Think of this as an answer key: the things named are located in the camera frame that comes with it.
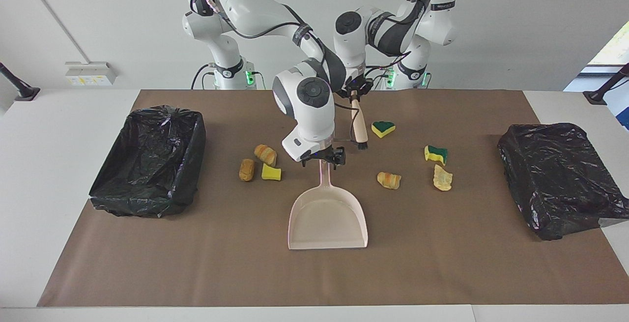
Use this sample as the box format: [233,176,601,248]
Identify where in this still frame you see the brown bread roll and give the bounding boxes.
[239,158,256,182]

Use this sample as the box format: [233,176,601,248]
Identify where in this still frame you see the black camera stand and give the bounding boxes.
[583,62,629,105]
[0,61,41,102]

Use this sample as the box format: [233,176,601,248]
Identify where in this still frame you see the black bag lined bin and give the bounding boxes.
[497,123,629,241]
[88,106,207,218]

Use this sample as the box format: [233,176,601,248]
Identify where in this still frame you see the brown paper table mat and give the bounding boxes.
[37,89,629,308]

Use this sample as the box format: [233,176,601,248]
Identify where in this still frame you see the orange striped bread piece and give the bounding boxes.
[377,172,402,190]

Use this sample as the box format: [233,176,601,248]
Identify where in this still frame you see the green yellow sponge piece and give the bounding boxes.
[371,120,397,139]
[424,145,449,166]

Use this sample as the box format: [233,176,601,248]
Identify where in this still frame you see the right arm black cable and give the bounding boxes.
[194,0,344,96]

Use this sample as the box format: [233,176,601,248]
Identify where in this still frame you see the beige hand brush black bristles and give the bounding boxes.
[350,91,369,151]

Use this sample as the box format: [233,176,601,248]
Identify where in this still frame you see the pale pink plastic dustpan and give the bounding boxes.
[287,160,369,251]

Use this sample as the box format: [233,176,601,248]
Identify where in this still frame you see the pale bread piece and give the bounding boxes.
[433,164,454,192]

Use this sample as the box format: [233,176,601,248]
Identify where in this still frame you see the white wall outlet box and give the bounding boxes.
[65,61,117,87]

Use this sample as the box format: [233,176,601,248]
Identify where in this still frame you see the orange striped croissant piece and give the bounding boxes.
[254,144,278,167]

